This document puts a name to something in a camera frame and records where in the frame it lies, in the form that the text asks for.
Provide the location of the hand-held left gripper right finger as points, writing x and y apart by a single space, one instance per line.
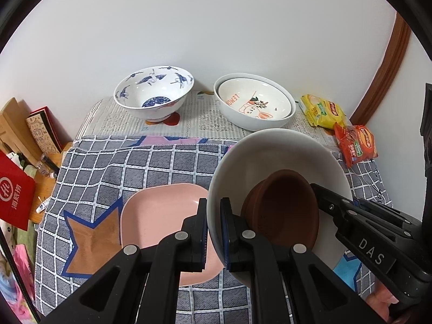
225 236

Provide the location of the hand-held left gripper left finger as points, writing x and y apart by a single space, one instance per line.
203 233

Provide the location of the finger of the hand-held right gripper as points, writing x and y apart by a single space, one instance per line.
330 199
347 222

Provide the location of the small brown bowl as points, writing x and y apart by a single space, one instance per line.
283 206

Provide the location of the pink square plate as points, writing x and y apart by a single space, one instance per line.
158 209

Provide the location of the white bowl with blue pattern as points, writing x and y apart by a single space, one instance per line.
270 152

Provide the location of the person's right hand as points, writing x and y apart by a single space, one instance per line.
384 298

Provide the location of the red snack packet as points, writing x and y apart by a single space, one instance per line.
357 145

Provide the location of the yellow snack packet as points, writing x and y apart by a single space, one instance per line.
320 111

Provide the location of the grey checked star tablecloth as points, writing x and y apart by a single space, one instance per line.
135 165

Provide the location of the large plain white bowl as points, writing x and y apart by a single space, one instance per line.
243 124

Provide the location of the cream rabbit print bowl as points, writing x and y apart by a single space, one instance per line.
243 94

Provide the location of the blue crane pattern bowl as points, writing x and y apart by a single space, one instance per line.
135 91

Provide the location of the small white tube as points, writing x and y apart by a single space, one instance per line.
43 207

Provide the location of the small glass bottle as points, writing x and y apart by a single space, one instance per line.
46 163

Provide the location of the patterned beige red-edged box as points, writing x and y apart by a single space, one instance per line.
42 133

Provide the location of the thin black pole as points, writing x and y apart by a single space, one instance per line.
18 276

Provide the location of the red paper bag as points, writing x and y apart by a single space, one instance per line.
17 192

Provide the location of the colourful bedding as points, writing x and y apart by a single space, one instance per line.
13 270

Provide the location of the brown wooden door frame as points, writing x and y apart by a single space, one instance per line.
388 67

